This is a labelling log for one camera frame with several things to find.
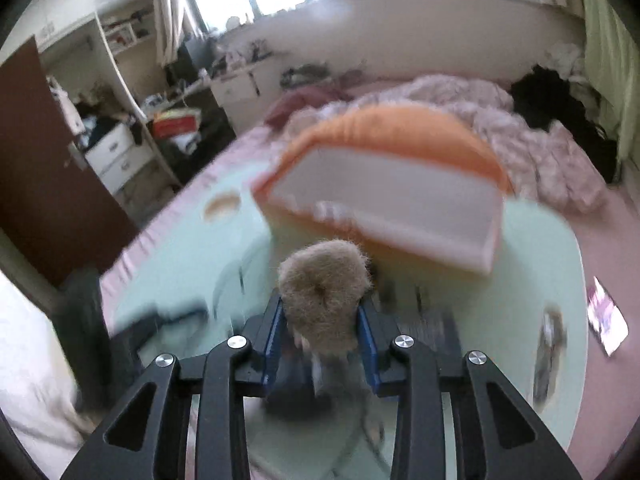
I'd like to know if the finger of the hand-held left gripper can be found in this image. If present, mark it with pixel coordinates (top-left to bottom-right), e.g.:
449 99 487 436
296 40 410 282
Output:
112 307 213 356

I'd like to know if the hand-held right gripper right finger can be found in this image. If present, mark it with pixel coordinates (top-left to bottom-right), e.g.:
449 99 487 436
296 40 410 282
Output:
357 300 583 480

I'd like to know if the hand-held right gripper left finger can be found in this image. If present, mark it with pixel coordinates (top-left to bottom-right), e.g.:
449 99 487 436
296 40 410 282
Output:
60 290 288 480

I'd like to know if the brown fluffy plush toy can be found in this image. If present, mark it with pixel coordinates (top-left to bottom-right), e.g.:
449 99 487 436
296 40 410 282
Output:
277 240 373 366

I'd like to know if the orange cardboard box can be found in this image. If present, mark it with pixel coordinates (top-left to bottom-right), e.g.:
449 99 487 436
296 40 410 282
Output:
250 142 506 276

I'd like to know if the person's left forearm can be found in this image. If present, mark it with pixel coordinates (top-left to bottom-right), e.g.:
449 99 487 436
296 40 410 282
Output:
0 270 88 480

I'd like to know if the mint green cartoon desktop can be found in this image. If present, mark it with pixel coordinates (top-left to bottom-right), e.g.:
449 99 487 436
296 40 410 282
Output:
100 160 588 480

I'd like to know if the brown wooden door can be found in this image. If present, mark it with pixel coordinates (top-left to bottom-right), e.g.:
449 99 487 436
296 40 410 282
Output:
0 35 141 288

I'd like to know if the white drawer unit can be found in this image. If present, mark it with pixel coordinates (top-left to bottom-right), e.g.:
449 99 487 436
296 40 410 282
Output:
84 122 157 197

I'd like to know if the silver foil wrapper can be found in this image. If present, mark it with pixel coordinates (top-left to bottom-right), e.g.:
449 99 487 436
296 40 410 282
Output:
532 310 567 406

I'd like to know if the red box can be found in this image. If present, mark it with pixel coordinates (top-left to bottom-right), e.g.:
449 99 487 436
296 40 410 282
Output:
150 107 200 142

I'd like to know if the orange pillow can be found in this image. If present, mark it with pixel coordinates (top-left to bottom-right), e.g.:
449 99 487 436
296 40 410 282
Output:
280 102 513 196

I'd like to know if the smartphone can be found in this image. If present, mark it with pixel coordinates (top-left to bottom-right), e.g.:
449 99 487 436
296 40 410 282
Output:
586 276 628 358

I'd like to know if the dark red cloth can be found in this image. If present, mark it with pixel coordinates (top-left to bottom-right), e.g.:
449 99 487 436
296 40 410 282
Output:
265 85 351 127

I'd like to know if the white drawer cabinet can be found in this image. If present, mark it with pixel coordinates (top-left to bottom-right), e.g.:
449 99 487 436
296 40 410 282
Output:
210 67 262 130

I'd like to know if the pink fluffy blanket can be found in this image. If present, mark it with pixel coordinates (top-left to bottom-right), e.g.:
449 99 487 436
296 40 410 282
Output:
287 74 608 211

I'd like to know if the white shelf unit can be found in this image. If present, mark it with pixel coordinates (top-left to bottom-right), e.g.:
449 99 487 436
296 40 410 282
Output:
90 0 182 188

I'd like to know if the black chair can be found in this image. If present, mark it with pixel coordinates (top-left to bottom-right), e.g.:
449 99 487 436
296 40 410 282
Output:
167 37 216 86

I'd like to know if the black clothes pile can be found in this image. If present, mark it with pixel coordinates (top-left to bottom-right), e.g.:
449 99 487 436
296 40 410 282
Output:
510 64 621 183

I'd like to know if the beige curtain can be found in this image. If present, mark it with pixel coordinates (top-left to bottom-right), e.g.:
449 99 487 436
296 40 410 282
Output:
142 0 211 67

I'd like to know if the white clothes pile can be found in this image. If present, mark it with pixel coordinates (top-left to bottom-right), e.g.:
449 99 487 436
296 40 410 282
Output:
547 42 587 81

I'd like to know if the green curtain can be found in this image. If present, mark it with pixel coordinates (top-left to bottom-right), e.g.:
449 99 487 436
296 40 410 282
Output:
579 0 640 161

